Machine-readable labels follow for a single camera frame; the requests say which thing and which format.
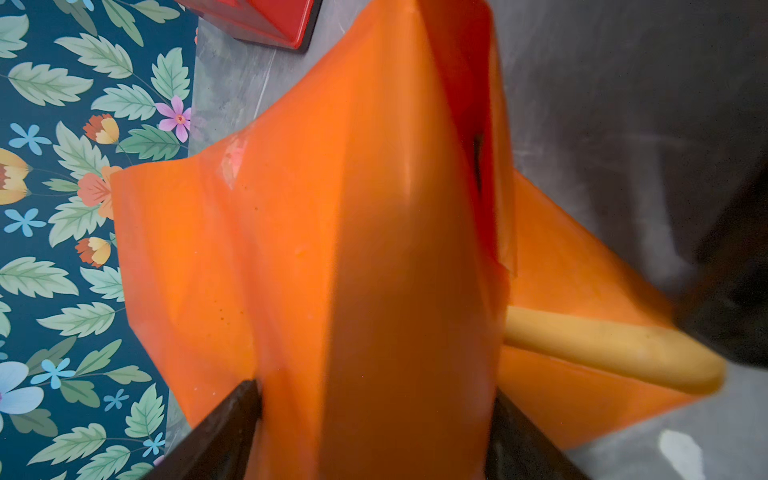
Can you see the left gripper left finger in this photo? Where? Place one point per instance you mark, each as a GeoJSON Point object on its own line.
{"type": "Point", "coordinates": [220, 446]}

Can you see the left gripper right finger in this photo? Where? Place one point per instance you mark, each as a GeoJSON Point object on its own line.
{"type": "Point", "coordinates": [519, 450]}

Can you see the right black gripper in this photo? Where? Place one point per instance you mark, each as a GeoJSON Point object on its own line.
{"type": "Point", "coordinates": [726, 306]}

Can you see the clear tape strip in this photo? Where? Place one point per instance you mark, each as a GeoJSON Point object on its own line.
{"type": "Point", "coordinates": [232, 160]}

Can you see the red tape dispenser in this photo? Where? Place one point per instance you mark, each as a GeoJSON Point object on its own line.
{"type": "Point", "coordinates": [283, 24]}

